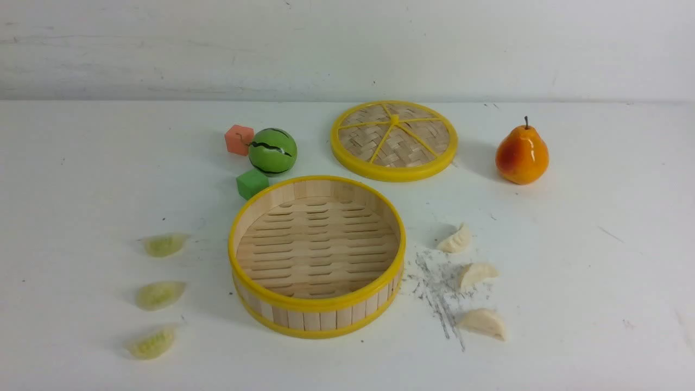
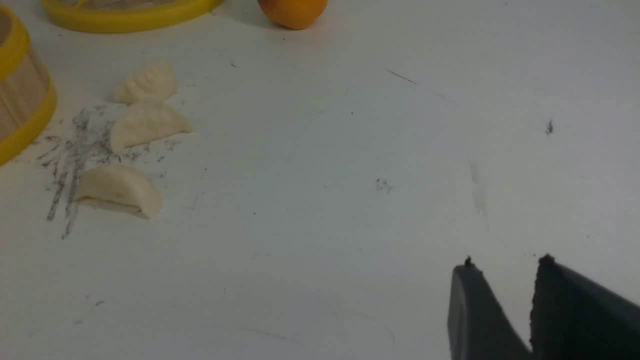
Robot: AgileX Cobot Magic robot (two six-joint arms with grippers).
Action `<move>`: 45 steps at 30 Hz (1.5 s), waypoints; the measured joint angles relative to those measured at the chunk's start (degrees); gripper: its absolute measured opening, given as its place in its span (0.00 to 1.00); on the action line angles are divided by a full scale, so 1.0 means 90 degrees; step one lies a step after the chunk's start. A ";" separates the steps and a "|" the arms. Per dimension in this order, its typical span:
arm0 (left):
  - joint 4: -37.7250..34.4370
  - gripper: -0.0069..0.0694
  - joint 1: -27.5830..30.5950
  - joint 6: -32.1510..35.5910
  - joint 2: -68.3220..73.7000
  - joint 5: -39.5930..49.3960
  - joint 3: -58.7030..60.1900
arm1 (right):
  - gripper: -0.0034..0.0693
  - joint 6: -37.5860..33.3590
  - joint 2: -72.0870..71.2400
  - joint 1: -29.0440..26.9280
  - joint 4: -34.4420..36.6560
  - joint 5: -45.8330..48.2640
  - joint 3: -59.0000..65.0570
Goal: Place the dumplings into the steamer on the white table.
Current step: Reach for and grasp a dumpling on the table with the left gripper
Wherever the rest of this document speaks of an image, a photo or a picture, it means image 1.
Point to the orange toy pear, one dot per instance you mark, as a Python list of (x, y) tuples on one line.
[(523, 156)]

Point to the green toy watermelon ball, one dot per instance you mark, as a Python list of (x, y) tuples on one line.
[(273, 151)]

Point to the white dumpling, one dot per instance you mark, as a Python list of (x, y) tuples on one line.
[(484, 322), (457, 242), (474, 273)]

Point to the green dumpling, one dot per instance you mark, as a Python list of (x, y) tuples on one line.
[(159, 295), (153, 344), (164, 245)]

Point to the orange foam cube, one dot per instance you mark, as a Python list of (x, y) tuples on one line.
[(238, 139)]

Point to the bamboo steamer tray yellow rim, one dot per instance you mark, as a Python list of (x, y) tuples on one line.
[(317, 256)]

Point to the woven steamer lid yellow rim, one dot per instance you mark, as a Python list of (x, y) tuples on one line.
[(393, 140)]

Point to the green foam cube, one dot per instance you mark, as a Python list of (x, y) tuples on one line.
[(251, 182)]

